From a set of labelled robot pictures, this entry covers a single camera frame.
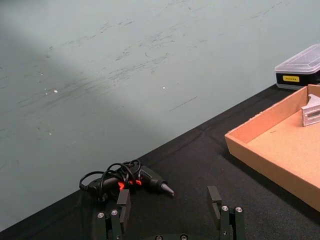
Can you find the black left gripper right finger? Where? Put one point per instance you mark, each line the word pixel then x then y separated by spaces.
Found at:
pixel 225 217

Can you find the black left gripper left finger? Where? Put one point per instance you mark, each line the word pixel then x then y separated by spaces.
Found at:
pixel 124 210

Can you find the shallow brown cardboard tray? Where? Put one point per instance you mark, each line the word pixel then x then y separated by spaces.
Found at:
pixel 282 150

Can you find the clear plastic case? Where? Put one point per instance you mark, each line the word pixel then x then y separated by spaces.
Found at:
pixel 298 70

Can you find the black table cloth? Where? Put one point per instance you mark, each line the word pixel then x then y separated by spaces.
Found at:
pixel 190 180

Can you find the small white plastic piece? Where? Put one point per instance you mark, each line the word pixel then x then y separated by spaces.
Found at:
pixel 312 111

